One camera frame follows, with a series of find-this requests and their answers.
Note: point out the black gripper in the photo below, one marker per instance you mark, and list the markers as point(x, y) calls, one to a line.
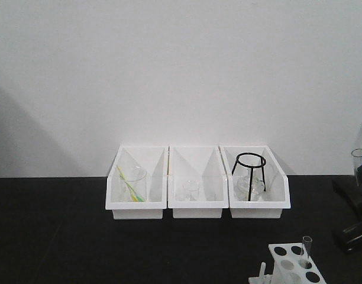
point(349, 239)

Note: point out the clear glass test tube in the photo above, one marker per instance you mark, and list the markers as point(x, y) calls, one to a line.
point(357, 163)

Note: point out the clear test tube in rack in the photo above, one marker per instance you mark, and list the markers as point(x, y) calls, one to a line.
point(305, 250)

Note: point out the white test tube rack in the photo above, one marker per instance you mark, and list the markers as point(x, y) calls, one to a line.
point(291, 265)

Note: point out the right white storage bin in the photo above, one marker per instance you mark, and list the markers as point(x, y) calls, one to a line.
point(276, 197)

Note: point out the white storage bin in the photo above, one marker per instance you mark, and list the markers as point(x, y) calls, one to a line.
point(136, 187)
point(276, 197)
point(204, 165)

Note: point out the round glass flask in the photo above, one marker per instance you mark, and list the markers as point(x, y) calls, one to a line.
point(249, 188)

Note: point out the middle white storage bin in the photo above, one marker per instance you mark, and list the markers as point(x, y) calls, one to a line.
point(204, 165)

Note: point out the small clear glass beaker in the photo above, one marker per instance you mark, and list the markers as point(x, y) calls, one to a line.
point(191, 190)

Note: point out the left white storage bin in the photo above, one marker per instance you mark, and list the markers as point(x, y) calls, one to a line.
point(136, 187)

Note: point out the yellow green stirring rod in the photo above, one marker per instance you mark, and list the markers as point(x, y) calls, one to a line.
point(129, 185)

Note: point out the black tripod ring stand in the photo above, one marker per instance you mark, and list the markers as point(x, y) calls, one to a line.
point(249, 161)

